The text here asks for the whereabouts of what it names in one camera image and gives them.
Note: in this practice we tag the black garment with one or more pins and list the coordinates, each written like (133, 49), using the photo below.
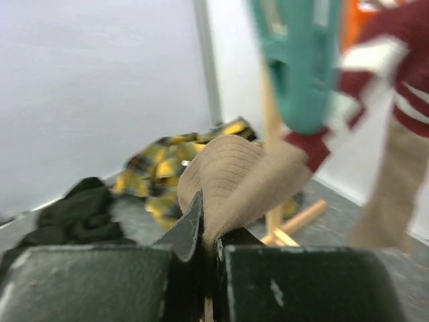
(81, 216)

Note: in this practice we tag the yellow plaid shirt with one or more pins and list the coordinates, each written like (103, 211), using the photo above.
(153, 173)

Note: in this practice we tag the white oval clip hanger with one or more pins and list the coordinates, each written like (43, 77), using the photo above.
(300, 41)

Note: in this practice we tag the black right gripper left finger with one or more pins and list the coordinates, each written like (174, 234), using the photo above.
(160, 282)

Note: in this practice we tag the beige maroon white-striped sock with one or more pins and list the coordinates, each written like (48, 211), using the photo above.
(393, 48)
(240, 181)

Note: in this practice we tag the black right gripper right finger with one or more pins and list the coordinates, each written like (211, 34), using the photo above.
(261, 283)

